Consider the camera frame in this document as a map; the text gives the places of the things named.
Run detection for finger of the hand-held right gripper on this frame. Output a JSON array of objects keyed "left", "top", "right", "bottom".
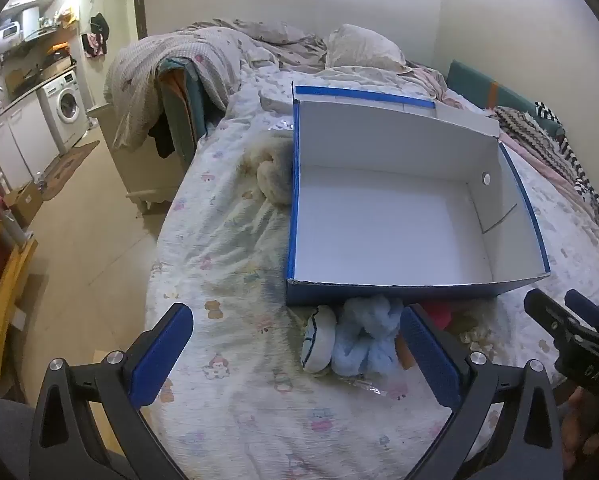
[
  {"left": 564, "top": 289, "right": 599, "bottom": 341},
  {"left": 524, "top": 287, "right": 580, "bottom": 356}
]

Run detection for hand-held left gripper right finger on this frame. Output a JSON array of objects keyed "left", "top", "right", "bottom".
[{"left": 399, "top": 302, "right": 565, "bottom": 480}]

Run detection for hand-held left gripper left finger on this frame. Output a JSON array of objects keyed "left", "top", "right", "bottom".
[{"left": 28, "top": 302, "right": 195, "bottom": 480}]

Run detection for pink socks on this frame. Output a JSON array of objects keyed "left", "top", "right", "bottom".
[{"left": 422, "top": 301, "right": 454, "bottom": 332}]

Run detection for cream plush toy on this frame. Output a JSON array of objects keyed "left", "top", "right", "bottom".
[{"left": 457, "top": 327, "right": 495, "bottom": 353}]

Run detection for light blue fluffy socks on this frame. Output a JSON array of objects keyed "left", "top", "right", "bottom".
[{"left": 332, "top": 294, "right": 404, "bottom": 377}]

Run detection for white sock with dark stripes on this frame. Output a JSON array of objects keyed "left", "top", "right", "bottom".
[{"left": 299, "top": 305, "right": 337, "bottom": 373}]

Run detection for blue and white cardboard box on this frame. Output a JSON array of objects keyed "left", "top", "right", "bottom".
[{"left": 284, "top": 81, "right": 551, "bottom": 307}]

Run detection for person's right hand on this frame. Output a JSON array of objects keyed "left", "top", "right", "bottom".
[{"left": 562, "top": 385, "right": 599, "bottom": 468}]

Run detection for clear plastic wrapper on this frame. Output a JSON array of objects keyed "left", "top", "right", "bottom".
[{"left": 344, "top": 377, "right": 395, "bottom": 398}]

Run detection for bed with printed sheet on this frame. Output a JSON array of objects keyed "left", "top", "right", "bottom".
[{"left": 144, "top": 67, "right": 599, "bottom": 480}]

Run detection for black and white striped cloth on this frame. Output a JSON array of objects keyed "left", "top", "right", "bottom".
[{"left": 534, "top": 102, "right": 599, "bottom": 246}]

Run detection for pink blanket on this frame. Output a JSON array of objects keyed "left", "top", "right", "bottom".
[{"left": 404, "top": 62, "right": 577, "bottom": 188}]

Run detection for yellow wooden rack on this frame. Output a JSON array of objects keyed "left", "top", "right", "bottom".
[{"left": 0, "top": 200, "right": 39, "bottom": 381}]

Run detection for zigzag knitted blanket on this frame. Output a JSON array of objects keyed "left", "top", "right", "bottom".
[{"left": 494, "top": 105, "right": 565, "bottom": 171}]

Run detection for grey cloth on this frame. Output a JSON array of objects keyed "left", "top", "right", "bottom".
[{"left": 0, "top": 397, "right": 38, "bottom": 480}]

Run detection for beige bed footboard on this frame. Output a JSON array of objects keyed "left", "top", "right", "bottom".
[{"left": 110, "top": 102, "right": 195, "bottom": 213}]

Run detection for small cardboard carton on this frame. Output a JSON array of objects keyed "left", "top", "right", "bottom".
[{"left": 4, "top": 182, "right": 44, "bottom": 226}]

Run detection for brown floor mat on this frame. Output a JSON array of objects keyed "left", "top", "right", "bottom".
[{"left": 42, "top": 140, "right": 101, "bottom": 202}]

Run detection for beige fluffy sock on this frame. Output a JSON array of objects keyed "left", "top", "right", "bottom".
[{"left": 247, "top": 135, "right": 296, "bottom": 206}]

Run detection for black garment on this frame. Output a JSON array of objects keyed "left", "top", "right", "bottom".
[{"left": 148, "top": 112, "right": 176, "bottom": 159}]

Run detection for green headboard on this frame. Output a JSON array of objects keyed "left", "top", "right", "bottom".
[{"left": 447, "top": 59, "right": 565, "bottom": 136}]

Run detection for white kitchen cabinet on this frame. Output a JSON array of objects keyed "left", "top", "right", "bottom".
[{"left": 0, "top": 92, "right": 60, "bottom": 188}]

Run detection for white washing machine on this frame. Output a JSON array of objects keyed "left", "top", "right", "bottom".
[{"left": 37, "top": 71, "right": 89, "bottom": 153}]

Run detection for grey patterned quilt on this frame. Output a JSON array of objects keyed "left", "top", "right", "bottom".
[{"left": 104, "top": 19, "right": 330, "bottom": 151}]

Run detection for white pillow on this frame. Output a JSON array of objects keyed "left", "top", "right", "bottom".
[{"left": 324, "top": 23, "right": 407, "bottom": 72}]

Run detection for hanging clothes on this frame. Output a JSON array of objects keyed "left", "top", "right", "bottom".
[{"left": 82, "top": 12, "right": 110, "bottom": 58}]

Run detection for brown door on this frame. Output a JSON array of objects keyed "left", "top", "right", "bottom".
[{"left": 132, "top": 0, "right": 148, "bottom": 41}]

